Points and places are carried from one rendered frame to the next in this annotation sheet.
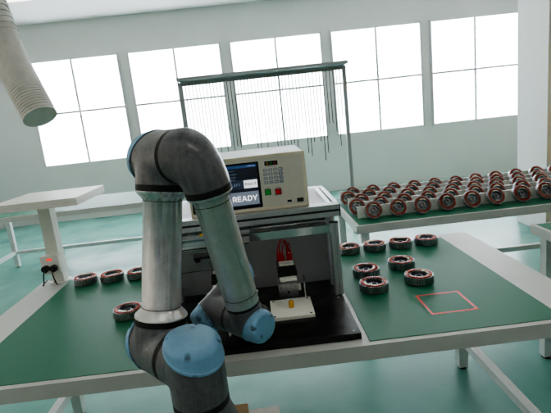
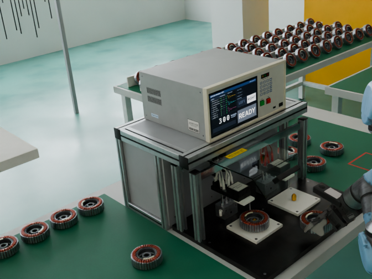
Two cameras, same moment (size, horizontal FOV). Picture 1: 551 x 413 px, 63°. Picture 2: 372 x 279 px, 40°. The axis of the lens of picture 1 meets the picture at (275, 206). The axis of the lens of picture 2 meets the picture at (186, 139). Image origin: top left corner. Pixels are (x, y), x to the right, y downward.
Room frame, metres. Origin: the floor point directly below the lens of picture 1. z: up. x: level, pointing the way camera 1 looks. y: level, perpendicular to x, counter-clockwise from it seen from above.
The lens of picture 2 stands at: (0.37, 1.41, 1.87)
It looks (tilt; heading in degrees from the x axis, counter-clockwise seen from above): 24 degrees down; 321
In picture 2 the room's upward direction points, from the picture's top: 5 degrees counter-clockwise
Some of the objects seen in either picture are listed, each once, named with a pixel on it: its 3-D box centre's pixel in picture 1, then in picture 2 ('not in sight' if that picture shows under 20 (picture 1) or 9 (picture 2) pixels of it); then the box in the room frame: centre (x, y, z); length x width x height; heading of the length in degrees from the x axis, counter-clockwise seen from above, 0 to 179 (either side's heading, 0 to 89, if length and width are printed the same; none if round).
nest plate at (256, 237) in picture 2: not in sight; (254, 226); (1.48, 0.22, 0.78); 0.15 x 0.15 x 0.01; 1
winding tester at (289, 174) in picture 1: (248, 177); (213, 89); (1.80, 0.10, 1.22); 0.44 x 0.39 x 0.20; 91
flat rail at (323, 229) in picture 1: (249, 237); (253, 148); (1.58, 0.11, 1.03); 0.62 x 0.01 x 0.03; 91
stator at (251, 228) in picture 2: not in sight; (254, 220); (1.48, 0.22, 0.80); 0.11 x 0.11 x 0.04
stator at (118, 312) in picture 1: (128, 310); (146, 256); (1.64, 0.62, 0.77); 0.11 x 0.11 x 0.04
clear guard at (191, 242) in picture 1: (216, 246); (252, 164); (1.49, 0.22, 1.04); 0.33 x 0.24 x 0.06; 1
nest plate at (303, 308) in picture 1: (291, 308); (293, 200); (1.48, -0.02, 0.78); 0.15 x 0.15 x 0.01; 1
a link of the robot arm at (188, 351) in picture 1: (193, 364); not in sight; (0.83, 0.20, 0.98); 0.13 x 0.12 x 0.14; 44
